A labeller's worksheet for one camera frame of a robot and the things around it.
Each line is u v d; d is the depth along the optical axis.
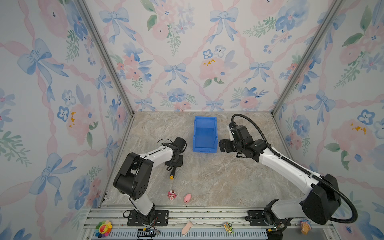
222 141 0.75
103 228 0.70
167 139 0.83
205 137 1.09
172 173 0.88
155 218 0.73
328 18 0.72
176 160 0.78
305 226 0.69
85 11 0.69
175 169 0.90
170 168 0.93
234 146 0.69
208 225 0.73
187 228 0.70
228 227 0.70
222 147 0.75
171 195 0.77
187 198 0.78
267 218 0.66
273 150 0.53
